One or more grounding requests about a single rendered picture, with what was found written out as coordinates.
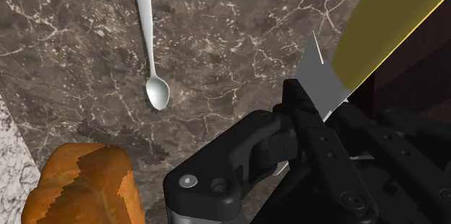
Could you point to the white spoon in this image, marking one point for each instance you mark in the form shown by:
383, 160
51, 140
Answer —
156, 89

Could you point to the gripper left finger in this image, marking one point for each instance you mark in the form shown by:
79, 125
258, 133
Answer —
225, 167

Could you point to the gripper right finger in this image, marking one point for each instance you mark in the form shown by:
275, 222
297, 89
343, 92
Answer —
398, 152

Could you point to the brown bread loaf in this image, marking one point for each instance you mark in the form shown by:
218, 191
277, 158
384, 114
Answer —
84, 188

